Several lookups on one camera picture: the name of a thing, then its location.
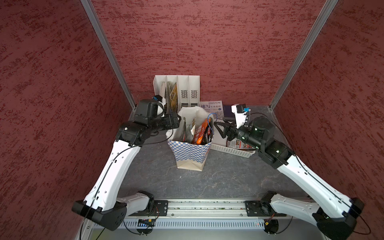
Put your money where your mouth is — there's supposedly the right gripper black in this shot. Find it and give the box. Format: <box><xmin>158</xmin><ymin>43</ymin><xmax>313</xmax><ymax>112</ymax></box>
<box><xmin>214</xmin><ymin>116</ymin><xmax>264</xmax><ymax>149</ymax></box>

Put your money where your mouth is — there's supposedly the dark red condiment packet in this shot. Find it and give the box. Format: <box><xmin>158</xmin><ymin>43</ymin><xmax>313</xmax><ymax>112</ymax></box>
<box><xmin>227</xmin><ymin>139</ymin><xmax>255</xmax><ymax>151</ymax></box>

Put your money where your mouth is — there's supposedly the orange condiment packet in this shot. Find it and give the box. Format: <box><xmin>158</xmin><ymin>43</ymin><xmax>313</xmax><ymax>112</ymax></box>
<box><xmin>194</xmin><ymin>119</ymin><xmax>212</xmax><ymax>145</ymax></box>

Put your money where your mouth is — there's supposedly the blue checkered paper bag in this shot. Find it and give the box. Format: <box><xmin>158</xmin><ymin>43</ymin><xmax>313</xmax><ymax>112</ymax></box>
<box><xmin>166</xmin><ymin>107</ymin><xmax>214</xmax><ymax>172</ymax></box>

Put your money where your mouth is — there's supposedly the white perforated plastic basket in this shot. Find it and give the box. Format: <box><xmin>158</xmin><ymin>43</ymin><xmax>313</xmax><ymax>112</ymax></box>
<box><xmin>209</xmin><ymin>119</ymin><xmax>256</xmax><ymax>159</ymax></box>

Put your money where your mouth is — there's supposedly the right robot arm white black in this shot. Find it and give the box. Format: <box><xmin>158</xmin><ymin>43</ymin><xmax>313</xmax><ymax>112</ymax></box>
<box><xmin>214</xmin><ymin>116</ymin><xmax>365</xmax><ymax>240</ymax></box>

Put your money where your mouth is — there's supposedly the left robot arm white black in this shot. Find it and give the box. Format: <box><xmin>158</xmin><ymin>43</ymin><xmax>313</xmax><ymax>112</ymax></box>
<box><xmin>72</xmin><ymin>113</ymin><xmax>182</xmax><ymax>231</ymax></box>

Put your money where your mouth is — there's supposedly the dark blue book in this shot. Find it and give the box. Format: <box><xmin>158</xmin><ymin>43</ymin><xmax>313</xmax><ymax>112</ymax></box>
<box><xmin>223</xmin><ymin>105</ymin><xmax>235</xmax><ymax>118</ymax></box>

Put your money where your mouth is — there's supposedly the white printed booklet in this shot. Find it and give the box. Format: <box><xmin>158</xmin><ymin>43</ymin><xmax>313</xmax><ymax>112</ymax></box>
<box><xmin>199</xmin><ymin>101</ymin><xmax>224</xmax><ymax>120</ymax></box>

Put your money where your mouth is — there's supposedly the yellow packet in organizer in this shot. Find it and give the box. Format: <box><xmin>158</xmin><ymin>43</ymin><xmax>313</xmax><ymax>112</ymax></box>
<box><xmin>167</xmin><ymin>82</ymin><xmax>178</xmax><ymax>112</ymax></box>

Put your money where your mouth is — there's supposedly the white magazine file organizer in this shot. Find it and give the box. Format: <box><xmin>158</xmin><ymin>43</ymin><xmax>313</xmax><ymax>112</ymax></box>
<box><xmin>153</xmin><ymin>75</ymin><xmax>201</xmax><ymax>114</ymax></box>

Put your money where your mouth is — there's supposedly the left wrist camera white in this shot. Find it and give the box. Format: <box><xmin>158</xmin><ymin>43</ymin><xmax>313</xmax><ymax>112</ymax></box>
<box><xmin>135</xmin><ymin>95</ymin><xmax>165</xmax><ymax>120</ymax></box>

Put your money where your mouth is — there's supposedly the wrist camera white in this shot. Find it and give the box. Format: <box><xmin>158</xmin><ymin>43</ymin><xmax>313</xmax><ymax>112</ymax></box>
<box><xmin>231</xmin><ymin>104</ymin><xmax>250</xmax><ymax>129</ymax></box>
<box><xmin>135</xmin><ymin>95</ymin><xmax>165</xmax><ymax>120</ymax></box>

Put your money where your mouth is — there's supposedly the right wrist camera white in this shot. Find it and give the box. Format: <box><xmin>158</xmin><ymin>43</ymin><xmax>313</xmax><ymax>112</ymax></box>
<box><xmin>231</xmin><ymin>104</ymin><xmax>250</xmax><ymax>129</ymax></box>

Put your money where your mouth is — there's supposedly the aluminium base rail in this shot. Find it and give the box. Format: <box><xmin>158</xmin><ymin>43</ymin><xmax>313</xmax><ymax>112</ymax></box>
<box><xmin>72</xmin><ymin>195</ymin><xmax>320</xmax><ymax>236</ymax></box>

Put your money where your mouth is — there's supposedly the left aluminium corner post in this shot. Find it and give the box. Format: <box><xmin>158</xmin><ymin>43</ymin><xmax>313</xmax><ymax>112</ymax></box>
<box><xmin>81</xmin><ymin>0</ymin><xmax>136</xmax><ymax>111</ymax></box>

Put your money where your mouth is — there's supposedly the aluminium corner post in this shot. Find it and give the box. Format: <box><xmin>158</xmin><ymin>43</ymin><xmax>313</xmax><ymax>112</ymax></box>
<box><xmin>81</xmin><ymin>0</ymin><xmax>136</xmax><ymax>111</ymax></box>
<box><xmin>269</xmin><ymin>0</ymin><xmax>338</xmax><ymax>111</ymax></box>

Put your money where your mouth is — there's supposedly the right aluminium corner post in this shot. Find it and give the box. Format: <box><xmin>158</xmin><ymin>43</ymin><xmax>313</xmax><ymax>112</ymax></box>
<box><xmin>269</xmin><ymin>0</ymin><xmax>338</xmax><ymax>111</ymax></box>

